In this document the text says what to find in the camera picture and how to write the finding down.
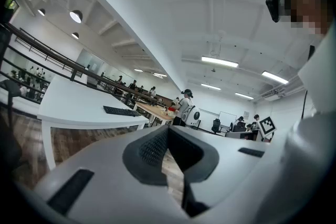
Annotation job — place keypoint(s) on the black head camera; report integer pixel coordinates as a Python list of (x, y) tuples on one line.
[(273, 6)]

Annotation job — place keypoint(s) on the distant group of people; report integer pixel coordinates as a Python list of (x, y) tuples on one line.
[(32, 71), (152, 91)]

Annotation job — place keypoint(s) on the red box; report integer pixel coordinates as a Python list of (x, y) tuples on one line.
[(171, 110)]

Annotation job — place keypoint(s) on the black keyboard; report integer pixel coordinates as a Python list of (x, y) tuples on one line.
[(120, 111)]

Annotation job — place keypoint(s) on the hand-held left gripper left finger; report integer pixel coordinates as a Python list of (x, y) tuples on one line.
[(105, 186)]

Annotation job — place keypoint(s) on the white board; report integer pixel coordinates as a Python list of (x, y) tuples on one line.
[(228, 117)]

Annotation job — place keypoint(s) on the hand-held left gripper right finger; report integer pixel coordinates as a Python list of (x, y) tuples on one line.
[(225, 173)]

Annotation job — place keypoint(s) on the white air conditioner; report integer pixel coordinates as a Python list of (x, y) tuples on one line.
[(273, 97)]

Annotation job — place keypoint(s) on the white round backpack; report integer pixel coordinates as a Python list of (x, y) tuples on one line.
[(194, 116)]

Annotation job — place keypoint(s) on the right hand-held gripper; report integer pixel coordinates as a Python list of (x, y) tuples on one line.
[(267, 126)]

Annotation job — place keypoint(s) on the cream printed t-shirt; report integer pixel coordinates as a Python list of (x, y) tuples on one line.
[(323, 78)]

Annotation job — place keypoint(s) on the black office chair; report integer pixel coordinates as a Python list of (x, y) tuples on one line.
[(216, 126)]

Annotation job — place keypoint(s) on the round pendant ceiling lamp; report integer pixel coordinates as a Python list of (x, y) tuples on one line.
[(75, 35), (76, 16), (41, 11)]

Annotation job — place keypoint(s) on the wood-topped black railing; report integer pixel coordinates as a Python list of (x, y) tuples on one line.
[(76, 74)]

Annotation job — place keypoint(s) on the large glass window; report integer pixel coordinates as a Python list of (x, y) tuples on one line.
[(10, 4)]

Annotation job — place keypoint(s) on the long wooden table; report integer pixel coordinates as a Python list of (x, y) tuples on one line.
[(155, 112)]

